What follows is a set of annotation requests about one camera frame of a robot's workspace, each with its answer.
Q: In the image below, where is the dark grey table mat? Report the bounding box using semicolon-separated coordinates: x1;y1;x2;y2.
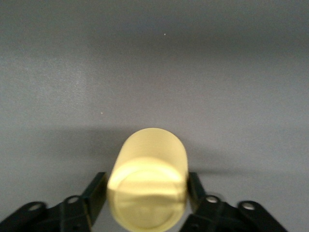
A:
0;0;309;232

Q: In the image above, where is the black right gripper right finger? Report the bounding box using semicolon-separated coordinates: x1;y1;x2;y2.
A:
187;172;239;232

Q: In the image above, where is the yellow plastic cup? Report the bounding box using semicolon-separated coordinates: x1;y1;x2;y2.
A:
107;127;188;230

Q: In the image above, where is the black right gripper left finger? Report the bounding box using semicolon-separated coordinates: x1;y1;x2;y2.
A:
48;172;108;232

